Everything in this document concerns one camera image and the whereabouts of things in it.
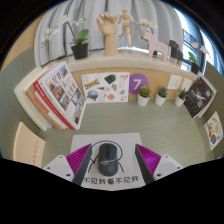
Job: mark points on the pink wooden horse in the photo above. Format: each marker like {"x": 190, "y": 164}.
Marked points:
{"x": 155, "y": 43}

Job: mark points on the red-covered book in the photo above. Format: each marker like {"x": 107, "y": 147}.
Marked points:
{"x": 45, "y": 100}

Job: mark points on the wooden hand model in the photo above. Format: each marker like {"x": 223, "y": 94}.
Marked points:
{"x": 109, "y": 33}

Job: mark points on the black-covered book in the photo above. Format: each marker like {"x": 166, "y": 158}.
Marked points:
{"x": 198, "y": 96}

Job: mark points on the black computer mouse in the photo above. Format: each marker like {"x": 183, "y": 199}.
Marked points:
{"x": 107, "y": 160}

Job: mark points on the small plant in white pot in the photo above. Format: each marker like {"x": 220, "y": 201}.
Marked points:
{"x": 180, "y": 101}
{"x": 143, "y": 100}
{"x": 160, "y": 100}

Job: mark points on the white mouse pad with drawing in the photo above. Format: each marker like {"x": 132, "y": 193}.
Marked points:
{"x": 128, "y": 140}

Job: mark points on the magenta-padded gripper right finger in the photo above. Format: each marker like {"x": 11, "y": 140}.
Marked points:
{"x": 163, "y": 166}

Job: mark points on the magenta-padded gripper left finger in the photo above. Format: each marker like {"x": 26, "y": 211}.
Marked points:
{"x": 63, "y": 166}

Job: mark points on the white picture sticker sheet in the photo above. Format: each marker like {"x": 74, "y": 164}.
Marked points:
{"x": 105, "y": 88}

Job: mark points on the white wall socket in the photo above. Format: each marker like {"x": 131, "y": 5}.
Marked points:
{"x": 174, "y": 81}
{"x": 186, "y": 84}

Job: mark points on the grey curtain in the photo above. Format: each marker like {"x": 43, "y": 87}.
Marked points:
{"x": 93, "y": 10}

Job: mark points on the beige card with red text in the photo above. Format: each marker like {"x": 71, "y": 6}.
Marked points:
{"x": 28, "y": 146}

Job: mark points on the round purple number sticker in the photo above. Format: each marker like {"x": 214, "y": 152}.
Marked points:
{"x": 138, "y": 81}

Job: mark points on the wooden mannequin figure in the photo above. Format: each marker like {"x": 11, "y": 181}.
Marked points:
{"x": 126, "y": 25}

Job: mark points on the colourful cartoon sticker sheet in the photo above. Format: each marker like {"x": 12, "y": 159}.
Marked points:
{"x": 214, "y": 130}

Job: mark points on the black wooden horse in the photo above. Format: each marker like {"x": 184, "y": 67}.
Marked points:
{"x": 176, "y": 50}

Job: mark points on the magazine with photo cover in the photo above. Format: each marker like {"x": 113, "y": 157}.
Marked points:
{"x": 65, "y": 93}

